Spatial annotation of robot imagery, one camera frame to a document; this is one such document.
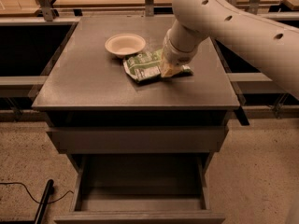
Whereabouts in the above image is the grey drawer cabinet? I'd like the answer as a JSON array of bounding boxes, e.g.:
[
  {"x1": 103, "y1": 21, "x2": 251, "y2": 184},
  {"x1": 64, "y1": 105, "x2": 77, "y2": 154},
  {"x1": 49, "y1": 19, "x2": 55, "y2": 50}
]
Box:
[{"x1": 31, "y1": 15, "x2": 241, "y2": 224}]

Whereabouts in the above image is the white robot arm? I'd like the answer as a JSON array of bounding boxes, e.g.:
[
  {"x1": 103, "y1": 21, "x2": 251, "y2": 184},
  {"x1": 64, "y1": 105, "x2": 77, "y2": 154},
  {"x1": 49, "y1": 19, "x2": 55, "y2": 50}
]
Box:
[{"x1": 163, "y1": 0, "x2": 299, "y2": 99}]

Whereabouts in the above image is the black floor cable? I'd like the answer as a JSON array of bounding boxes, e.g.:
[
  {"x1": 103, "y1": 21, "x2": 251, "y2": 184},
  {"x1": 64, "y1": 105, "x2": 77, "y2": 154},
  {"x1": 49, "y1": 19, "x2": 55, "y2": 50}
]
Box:
[{"x1": 0, "y1": 181, "x2": 75, "y2": 205}]

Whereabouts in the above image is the black bar on floor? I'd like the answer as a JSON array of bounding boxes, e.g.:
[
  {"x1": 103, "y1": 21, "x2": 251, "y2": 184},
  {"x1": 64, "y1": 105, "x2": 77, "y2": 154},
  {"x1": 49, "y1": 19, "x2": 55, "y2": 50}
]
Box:
[{"x1": 34, "y1": 179, "x2": 54, "y2": 224}]

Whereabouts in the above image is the metal frame post middle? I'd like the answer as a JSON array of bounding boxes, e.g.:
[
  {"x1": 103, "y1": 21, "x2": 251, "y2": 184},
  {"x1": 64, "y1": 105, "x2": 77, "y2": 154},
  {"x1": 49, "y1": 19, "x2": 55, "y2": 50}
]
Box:
[{"x1": 145, "y1": 0, "x2": 154, "y2": 17}]

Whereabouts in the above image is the open middle drawer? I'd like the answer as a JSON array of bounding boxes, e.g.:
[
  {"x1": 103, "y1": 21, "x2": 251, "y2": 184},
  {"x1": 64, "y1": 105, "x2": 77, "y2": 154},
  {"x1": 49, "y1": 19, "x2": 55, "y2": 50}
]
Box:
[{"x1": 55, "y1": 154, "x2": 225, "y2": 224}]

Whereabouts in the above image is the white paper bowl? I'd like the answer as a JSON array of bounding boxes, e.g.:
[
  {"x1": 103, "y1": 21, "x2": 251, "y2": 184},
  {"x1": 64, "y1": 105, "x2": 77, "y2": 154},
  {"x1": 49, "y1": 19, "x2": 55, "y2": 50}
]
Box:
[{"x1": 105, "y1": 34, "x2": 146, "y2": 58}]

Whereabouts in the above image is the closed top drawer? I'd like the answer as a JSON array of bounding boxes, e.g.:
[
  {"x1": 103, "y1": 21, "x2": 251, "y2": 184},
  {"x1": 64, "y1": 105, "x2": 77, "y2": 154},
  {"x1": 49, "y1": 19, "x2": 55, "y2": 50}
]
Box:
[{"x1": 47, "y1": 126, "x2": 228, "y2": 154}]

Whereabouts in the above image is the metal frame post left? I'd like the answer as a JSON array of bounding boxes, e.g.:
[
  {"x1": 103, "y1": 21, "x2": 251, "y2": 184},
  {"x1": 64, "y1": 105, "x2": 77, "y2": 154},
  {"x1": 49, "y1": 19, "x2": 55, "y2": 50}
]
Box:
[{"x1": 37, "y1": 0, "x2": 55, "y2": 21}]

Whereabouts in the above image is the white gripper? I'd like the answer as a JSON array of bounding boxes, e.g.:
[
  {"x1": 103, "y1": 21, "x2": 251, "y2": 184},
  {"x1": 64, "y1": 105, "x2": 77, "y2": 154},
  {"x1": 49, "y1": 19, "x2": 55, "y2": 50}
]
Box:
[{"x1": 160, "y1": 29, "x2": 199, "y2": 77}]

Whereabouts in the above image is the green jalapeno chip bag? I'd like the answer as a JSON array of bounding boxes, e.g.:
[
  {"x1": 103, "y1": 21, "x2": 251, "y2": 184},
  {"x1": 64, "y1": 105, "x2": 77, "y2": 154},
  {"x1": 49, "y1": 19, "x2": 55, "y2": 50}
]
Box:
[{"x1": 123, "y1": 49, "x2": 193, "y2": 83}]

